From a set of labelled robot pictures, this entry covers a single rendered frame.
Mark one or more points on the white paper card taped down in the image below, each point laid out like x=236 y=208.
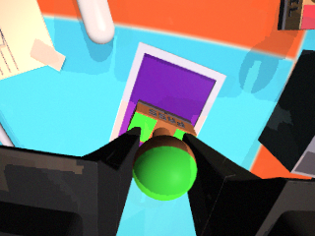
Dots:
x=25 y=43

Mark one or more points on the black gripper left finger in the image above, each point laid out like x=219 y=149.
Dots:
x=94 y=186

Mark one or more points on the green-handled rubber stamp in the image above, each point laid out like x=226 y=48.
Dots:
x=164 y=167

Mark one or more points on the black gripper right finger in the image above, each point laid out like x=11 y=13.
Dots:
x=228 y=200

